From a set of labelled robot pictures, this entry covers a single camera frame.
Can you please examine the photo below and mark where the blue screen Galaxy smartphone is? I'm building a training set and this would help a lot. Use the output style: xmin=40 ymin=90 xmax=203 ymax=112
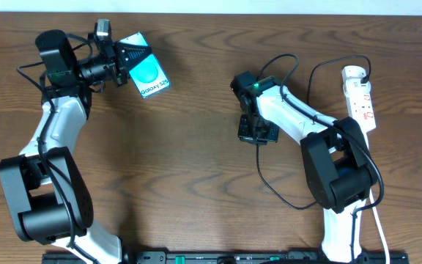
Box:
xmin=118 ymin=32 xmax=171 ymax=98

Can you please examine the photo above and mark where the black USB charging cable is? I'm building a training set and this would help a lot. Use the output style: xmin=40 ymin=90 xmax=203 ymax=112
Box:
xmin=255 ymin=54 xmax=372 ymax=211

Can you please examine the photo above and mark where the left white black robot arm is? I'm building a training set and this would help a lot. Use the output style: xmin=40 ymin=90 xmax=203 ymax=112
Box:
xmin=0 ymin=27 xmax=152 ymax=263

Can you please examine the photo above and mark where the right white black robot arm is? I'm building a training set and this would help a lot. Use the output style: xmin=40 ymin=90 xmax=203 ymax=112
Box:
xmin=230 ymin=71 xmax=382 ymax=263

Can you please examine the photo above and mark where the white USB charger plug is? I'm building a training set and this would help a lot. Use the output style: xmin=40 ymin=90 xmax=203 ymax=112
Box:
xmin=341 ymin=65 xmax=367 ymax=83

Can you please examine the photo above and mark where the white power strip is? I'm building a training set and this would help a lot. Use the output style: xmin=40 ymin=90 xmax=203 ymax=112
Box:
xmin=343 ymin=78 xmax=376 ymax=133

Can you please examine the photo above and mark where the white power strip cord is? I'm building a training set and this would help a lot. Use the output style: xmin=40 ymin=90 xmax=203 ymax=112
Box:
xmin=362 ymin=132 xmax=391 ymax=264

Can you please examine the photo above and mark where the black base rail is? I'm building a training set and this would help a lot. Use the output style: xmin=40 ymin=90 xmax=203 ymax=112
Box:
xmin=41 ymin=251 xmax=410 ymax=264

